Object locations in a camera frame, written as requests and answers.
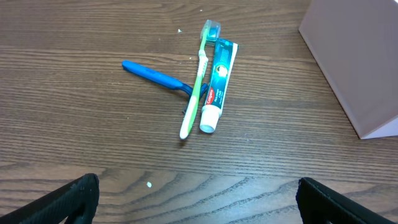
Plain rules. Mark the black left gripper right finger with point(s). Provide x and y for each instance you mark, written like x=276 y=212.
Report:
x=319 y=204

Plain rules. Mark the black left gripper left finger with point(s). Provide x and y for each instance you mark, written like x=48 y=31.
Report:
x=75 y=202

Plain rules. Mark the Colgate toothpaste tube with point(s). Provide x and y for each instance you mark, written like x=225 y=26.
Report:
x=223 y=60

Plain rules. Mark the green white toothbrush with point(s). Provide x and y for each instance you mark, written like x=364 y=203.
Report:
x=209 y=34

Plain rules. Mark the white cardboard box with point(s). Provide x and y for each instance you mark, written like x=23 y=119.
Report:
x=354 y=42

